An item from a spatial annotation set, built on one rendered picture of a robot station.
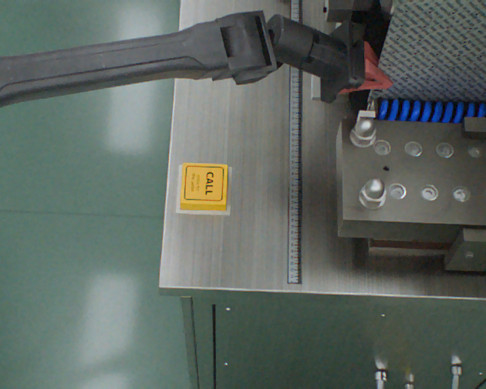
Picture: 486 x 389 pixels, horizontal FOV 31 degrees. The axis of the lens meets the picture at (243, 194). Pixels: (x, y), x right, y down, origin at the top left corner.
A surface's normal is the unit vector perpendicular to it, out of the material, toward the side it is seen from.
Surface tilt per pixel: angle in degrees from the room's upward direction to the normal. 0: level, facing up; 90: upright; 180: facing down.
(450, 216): 0
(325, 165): 0
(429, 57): 90
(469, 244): 90
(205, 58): 29
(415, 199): 0
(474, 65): 90
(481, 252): 90
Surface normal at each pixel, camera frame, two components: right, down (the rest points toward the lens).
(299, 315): -0.03, 0.90
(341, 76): -0.85, -0.25
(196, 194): 0.03, -0.44
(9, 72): 0.42, -0.13
